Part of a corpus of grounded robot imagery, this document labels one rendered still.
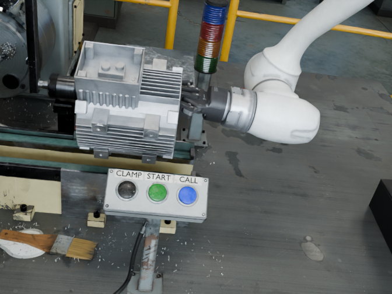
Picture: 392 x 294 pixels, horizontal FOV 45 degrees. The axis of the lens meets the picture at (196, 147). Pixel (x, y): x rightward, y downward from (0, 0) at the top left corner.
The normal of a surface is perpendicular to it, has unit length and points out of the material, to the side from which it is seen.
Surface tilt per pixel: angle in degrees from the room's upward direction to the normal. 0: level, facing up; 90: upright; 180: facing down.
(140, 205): 37
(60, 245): 0
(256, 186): 0
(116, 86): 110
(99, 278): 0
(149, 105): 51
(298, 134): 95
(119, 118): 20
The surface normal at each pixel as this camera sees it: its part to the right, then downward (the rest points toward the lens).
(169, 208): 0.13, -0.31
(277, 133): 0.00, 0.65
